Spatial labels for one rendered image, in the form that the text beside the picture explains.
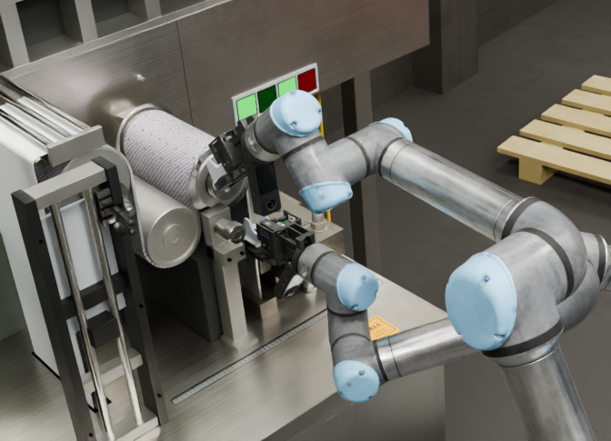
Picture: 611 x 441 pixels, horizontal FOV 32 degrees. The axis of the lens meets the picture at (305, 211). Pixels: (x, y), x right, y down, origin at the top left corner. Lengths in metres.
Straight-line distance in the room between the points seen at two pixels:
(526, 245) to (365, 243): 1.69
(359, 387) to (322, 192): 0.37
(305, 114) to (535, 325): 0.50
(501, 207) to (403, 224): 2.60
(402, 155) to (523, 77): 3.68
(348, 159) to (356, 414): 0.63
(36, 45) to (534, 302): 1.18
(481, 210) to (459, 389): 1.82
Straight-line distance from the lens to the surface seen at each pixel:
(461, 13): 5.15
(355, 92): 2.86
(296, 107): 1.64
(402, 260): 3.93
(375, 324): 2.10
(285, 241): 1.97
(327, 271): 1.88
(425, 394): 2.25
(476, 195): 1.58
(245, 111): 2.40
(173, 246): 1.98
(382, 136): 1.71
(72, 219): 1.71
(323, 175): 1.64
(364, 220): 3.06
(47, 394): 2.12
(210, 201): 1.98
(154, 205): 1.97
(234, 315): 2.08
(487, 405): 3.30
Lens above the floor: 2.20
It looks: 31 degrees down
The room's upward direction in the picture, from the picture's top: 6 degrees counter-clockwise
